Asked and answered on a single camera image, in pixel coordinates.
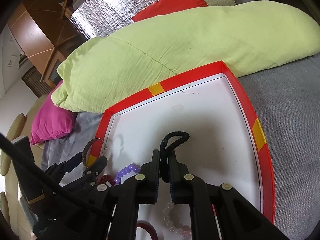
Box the red bead bracelet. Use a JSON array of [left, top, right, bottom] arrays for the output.
[[97, 174, 116, 186]]

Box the purple bead bracelet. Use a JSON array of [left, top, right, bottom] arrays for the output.
[[113, 162, 142, 185]]

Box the silver metal bangle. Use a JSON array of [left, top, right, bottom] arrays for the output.
[[82, 138, 106, 167]]

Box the black hair tie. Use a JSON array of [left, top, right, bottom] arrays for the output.
[[159, 130, 190, 183]]

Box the dark red wide bangle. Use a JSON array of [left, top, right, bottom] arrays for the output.
[[136, 220, 158, 240]]

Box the pink clear bead bracelet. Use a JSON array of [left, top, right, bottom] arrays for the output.
[[162, 201, 193, 238]]

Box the magenta pillow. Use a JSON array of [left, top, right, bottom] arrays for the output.
[[30, 81, 76, 145]]

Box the red gift box lid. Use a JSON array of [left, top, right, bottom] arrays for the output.
[[96, 61, 282, 239]]

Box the light green long pillow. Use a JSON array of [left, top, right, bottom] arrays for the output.
[[51, 1, 319, 113]]

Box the wooden cabinet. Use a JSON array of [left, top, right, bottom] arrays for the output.
[[8, 0, 85, 88]]

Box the red cushion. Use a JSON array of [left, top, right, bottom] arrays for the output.
[[132, 0, 208, 22]]

